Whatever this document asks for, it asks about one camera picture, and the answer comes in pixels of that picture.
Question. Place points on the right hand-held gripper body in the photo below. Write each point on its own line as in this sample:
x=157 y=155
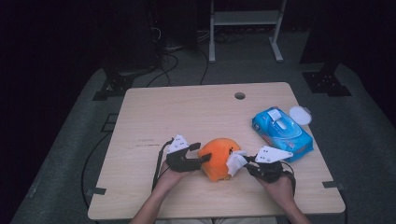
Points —
x=269 y=171

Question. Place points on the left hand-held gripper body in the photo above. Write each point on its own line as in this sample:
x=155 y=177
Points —
x=182 y=163

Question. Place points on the orange plush toy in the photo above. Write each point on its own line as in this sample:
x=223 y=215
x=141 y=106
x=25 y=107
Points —
x=218 y=155

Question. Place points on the white wet wipe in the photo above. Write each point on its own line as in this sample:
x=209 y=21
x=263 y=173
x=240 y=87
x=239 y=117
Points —
x=235 y=163

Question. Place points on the blue wet wipes pack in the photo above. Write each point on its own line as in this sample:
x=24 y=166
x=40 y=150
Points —
x=299 y=143

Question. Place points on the person's left hand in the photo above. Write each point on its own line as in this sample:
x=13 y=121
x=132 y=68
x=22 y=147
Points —
x=169 y=181

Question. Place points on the person's right hand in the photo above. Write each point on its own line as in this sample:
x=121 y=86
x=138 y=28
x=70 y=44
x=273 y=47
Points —
x=280 y=190

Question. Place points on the grey tape strip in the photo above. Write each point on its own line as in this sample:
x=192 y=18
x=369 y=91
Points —
x=96 y=191
x=333 y=184

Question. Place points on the black stand base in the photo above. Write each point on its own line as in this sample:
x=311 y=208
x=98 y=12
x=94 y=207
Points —
x=115 y=87
x=327 y=82

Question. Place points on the white metal stand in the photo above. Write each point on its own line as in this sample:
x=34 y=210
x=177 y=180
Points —
x=246 y=17

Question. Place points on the black floor tape frame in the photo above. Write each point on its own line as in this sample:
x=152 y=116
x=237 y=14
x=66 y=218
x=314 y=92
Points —
x=103 y=127

